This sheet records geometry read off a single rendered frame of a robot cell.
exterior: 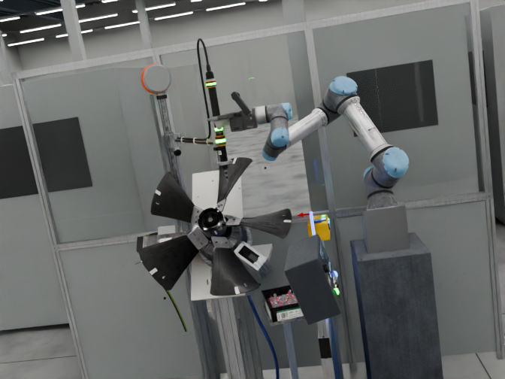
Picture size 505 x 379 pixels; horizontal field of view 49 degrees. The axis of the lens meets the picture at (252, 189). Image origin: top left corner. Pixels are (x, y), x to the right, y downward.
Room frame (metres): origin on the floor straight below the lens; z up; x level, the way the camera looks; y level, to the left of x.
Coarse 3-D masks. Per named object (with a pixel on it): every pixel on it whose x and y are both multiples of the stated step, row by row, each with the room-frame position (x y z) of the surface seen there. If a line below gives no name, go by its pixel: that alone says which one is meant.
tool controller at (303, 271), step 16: (304, 240) 1.82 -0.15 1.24; (320, 240) 1.80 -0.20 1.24; (288, 256) 1.72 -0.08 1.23; (304, 256) 1.64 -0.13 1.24; (320, 256) 1.65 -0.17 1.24; (288, 272) 1.59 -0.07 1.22; (304, 272) 1.59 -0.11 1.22; (320, 272) 1.58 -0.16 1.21; (304, 288) 1.59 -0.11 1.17; (320, 288) 1.58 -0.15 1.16; (304, 304) 1.59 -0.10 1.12; (320, 304) 1.58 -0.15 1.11; (336, 304) 1.58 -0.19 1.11; (320, 320) 1.58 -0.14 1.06
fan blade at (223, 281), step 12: (216, 252) 2.35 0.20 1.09; (228, 252) 2.39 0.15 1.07; (216, 264) 2.30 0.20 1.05; (228, 264) 2.32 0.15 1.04; (240, 264) 2.36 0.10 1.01; (216, 276) 2.26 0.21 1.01; (228, 276) 2.28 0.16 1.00; (240, 276) 2.31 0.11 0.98; (216, 288) 2.23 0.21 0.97; (228, 288) 2.24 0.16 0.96; (240, 288) 2.26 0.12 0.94; (252, 288) 2.28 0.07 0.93
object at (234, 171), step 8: (232, 160) 2.66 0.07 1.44; (240, 160) 2.62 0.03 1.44; (248, 160) 2.58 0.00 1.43; (232, 168) 2.62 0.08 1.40; (240, 168) 2.57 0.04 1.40; (224, 176) 2.64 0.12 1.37; (232, 176) 2.57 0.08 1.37; (224, 184) 2.59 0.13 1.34; (232, 184) 2.53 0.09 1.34; (224, 192) 2.55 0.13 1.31
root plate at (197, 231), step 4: (196, 228) 2.45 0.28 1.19; (192, 232) 2.44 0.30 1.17; (196, 232) 2.45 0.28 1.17; (200, 232) 2.45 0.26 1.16; (188, 236) 2.43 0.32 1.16; (192, 236) 2.44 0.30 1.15; (196, 236) 2.45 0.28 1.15; (200, 236) 2.45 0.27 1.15; (204, 236) 2.46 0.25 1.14; (192, 240) 2.44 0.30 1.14; (196, 240) 2.45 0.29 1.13; (200, 240) 2.45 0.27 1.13; (204, 240) 2.46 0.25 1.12; (196, 244) 2.45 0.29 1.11; (200, 244) 2.45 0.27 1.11; (204, 244) 2.46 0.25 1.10; (200, 248) 2.45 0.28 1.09
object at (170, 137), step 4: (168, 132) 3.06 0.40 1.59; (172, 132) 3.07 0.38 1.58; (164, 136) 3.03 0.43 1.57; (168, 136) 2.97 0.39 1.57; (172, 136) 2.97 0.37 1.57; (176, 136) 2.98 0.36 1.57; (180, 136) 2.99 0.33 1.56; (168, 140) 2.98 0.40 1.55; (172, 140) 2.97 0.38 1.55; (168, 144) 2.99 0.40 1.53; (172, 144) 2.97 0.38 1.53; (176, 144) 2.97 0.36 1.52; (180, 144) 2.99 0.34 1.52; (168, 148) 3.05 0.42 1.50
